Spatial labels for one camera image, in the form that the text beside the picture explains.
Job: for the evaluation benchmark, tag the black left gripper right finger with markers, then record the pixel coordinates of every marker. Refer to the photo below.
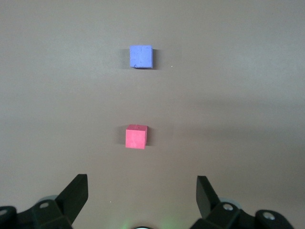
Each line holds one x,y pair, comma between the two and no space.
207,200

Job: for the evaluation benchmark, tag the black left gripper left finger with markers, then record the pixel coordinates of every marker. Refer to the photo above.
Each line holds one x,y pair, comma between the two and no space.
71,198

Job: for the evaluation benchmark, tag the red foam cube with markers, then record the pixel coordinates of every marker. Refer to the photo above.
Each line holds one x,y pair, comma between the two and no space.
135,139

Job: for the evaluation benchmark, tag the purple-blue foam cube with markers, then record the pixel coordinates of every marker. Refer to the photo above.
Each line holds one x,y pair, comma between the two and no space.
141,57

